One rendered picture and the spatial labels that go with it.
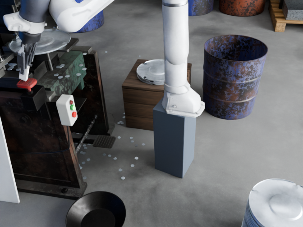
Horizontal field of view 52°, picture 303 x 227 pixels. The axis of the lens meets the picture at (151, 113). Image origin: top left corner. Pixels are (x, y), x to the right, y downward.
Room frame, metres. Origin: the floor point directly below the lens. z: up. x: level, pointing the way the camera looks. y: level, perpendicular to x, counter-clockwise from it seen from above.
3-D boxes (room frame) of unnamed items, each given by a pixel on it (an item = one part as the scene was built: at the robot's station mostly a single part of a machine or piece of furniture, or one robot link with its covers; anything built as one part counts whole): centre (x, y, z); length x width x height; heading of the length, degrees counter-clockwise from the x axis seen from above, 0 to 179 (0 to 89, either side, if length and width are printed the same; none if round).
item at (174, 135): (1.32, -0.13, 0.23); 0.18 x 0.18 x 0.45; 61
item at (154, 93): (1.82, -0.06, 0.18); 0.40 x 0.38 x 0.35; 74
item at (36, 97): (1.11, 0.50, 0.62); 0.10 x 0.06 x 0.20; 167
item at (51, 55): (1.42, 0.48, 0.72); 0.25 x 0.14 x 0.14; 77
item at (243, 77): (1.91, -0.59, 0.24); 0.42 x 0.42 x 0.48
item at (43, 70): (1.46, 0.65, 0.68); 0.45 x 0.30 x 0.06; 167
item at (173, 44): (1.28, -0.12, 0.85); 0.18 x 0.11 x 0.25; 176
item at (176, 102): (1.30, -0.16, 0.52); 0.22 x 0.19 x 0.14; 61
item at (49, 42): (1.43, 0.53, 0.78); 0.29 x 0.29 x 0.01
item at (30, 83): (1.09, 0.50, 0.72); 0.07 x 0.06 x 0.08; 77
